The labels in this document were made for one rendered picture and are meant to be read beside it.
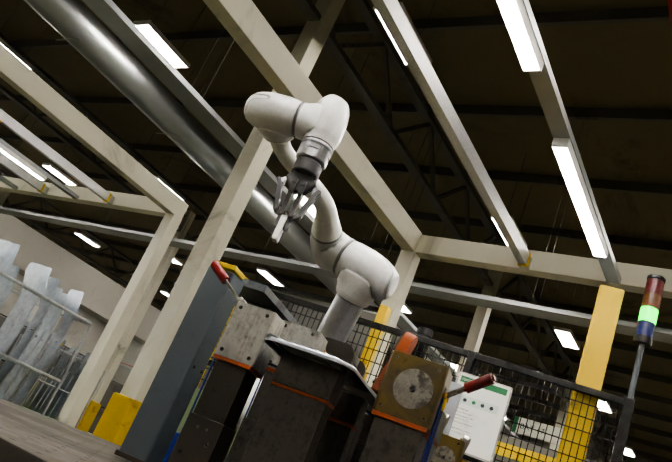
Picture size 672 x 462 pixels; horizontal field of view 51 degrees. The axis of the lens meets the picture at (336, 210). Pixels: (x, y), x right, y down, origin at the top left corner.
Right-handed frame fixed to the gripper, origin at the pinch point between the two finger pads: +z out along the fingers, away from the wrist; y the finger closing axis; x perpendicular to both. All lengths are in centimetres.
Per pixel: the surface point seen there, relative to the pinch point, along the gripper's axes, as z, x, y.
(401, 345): 26, -36, 40
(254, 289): 19.0, -7.3, 2.3
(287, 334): 25.8, -5.5, 13.7
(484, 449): 15, 120, 81
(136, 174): -200, 578, -330
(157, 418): 54, -18, -3
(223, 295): 25.3, -17.8, -1.0
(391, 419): 40, -39, 43
